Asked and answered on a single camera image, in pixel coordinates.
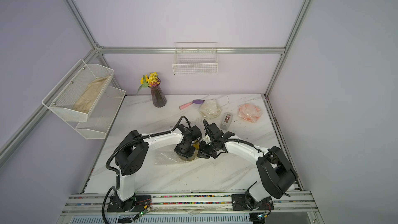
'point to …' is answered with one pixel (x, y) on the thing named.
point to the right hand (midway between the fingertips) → (194, 157)
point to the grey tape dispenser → (226, 121)
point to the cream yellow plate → (210, 109)
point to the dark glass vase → (158, 98)
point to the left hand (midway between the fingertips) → (185, 157)
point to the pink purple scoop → (196, 101)
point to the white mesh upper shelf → (74, 97)
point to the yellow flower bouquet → (152, 81)
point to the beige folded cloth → (85, 101)
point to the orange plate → (250, 112)
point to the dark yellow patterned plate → (195, 155)
